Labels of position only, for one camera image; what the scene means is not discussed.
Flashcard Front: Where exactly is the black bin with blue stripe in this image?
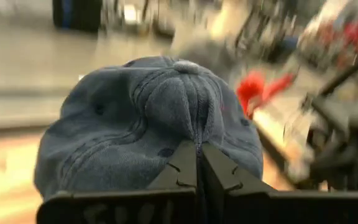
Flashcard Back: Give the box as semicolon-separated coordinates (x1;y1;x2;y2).
52;0;103;32

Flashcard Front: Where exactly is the dark blue denim cap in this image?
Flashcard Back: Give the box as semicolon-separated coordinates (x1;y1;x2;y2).
33;55;264;202

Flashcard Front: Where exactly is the red desk lamp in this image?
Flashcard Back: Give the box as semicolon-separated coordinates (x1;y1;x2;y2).
236;70;296;121

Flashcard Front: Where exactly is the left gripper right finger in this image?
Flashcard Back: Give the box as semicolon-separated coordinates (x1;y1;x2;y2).
201;142;358;224

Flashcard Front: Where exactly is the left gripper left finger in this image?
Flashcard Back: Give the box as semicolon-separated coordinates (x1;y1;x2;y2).
37;141;198;224

